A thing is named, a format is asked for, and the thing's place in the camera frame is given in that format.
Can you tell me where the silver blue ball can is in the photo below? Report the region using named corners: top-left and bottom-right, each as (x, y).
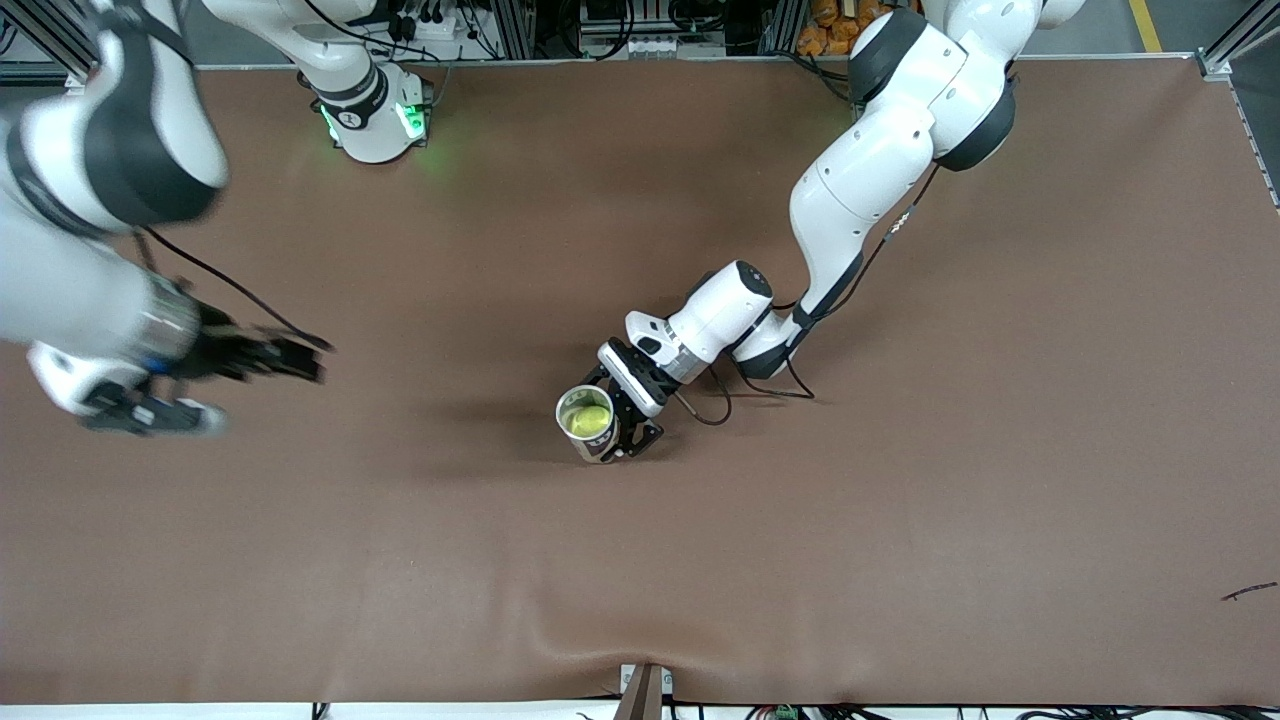
top-left (555, 384), bottom-right (623, 464)

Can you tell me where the brown table mat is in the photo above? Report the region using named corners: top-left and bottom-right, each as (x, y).
top-left (0, 55), bottom-right (1280, 707)

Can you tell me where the white electronics unit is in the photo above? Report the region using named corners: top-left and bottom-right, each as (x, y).
top-left (578, 30), bottom-right (729, 61)

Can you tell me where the white power strip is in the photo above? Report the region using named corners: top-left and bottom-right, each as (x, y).
top-left (385, 0), bottom-right (463, 43)

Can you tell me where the orange packaged goods pile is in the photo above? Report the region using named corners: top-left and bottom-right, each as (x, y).
top-left (797, 0), bottom-right (881, 57)

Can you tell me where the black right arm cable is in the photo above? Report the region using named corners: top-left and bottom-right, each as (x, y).
top-left (130, 225), bottom-right (334, 353)

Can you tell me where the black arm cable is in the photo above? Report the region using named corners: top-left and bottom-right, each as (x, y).
top-left (130, 225), bottom-right (334, 353)
top-left (672, 160), bottom-right (941, 427)

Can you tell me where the brown grey mounting bracket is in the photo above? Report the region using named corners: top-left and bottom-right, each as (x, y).
top-left (618, 662), bottom-right (674, 720)

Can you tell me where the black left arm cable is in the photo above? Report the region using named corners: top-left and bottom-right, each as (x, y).
top-left (672, 160), bottom-right (941, 427)

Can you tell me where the aluminium frame post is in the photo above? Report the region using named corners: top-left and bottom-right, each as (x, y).
top-left (487, 0), bottom-right (538, 61)
top-left (1200, 0), bottom-right (1280, 81)
top-left (757, 0), bottom-right (801, 56)

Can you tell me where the aluminium table side rail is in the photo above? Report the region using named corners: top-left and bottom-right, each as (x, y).
top-left (1232, 75), bottom-right (1280, 211)

